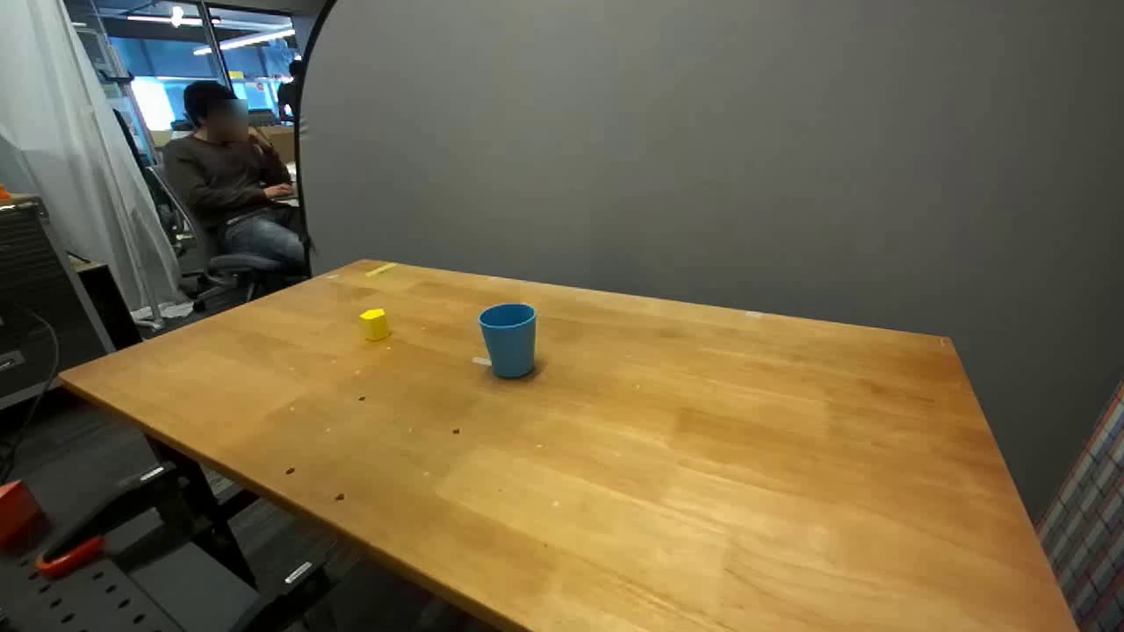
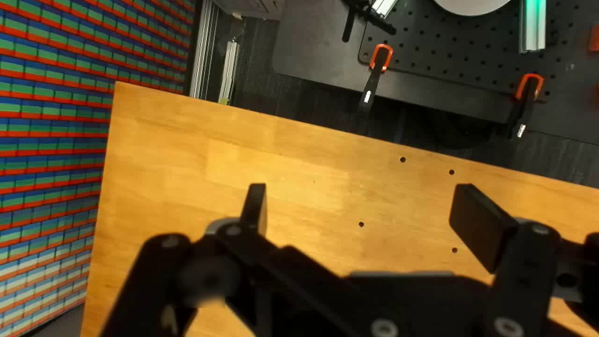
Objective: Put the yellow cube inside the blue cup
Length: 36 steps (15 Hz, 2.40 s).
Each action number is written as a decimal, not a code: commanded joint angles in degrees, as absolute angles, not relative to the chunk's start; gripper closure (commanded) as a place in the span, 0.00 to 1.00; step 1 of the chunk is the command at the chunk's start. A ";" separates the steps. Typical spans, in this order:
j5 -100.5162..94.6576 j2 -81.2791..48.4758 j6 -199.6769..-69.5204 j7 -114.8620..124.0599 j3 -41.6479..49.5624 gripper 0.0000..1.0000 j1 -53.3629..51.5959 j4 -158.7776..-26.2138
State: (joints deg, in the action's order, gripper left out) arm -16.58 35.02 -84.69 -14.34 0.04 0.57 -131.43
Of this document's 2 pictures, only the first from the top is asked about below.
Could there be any grey cabinet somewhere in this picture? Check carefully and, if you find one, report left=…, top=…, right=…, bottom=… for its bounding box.
left=0, top=198, right=114, bottom=409

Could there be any orange handled clamp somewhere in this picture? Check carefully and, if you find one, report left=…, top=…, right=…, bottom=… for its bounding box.
left=34, top=539, right=107, bottom=580

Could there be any seated man in dark sweater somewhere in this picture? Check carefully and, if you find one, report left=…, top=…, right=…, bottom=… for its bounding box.
left=162, top=82, right=307, bottom=269

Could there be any black perforated breadboard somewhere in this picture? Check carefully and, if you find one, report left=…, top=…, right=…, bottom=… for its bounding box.
left=0, top=550, right=258, bottom=632

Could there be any yellow cube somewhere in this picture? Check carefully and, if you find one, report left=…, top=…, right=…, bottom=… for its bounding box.
left=359, top=310, right=394, bottom=344

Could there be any blue plastic cup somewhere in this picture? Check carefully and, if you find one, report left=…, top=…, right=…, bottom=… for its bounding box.
left=478, top=302, right=539, bottom=379

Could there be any black table leg frame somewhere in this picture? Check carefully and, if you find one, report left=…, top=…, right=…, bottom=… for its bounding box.
left=39, top=440, right=333, bottom=632

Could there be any white curtain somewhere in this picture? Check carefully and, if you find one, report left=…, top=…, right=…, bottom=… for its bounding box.
left=0, top=0, right=182, bottom=310

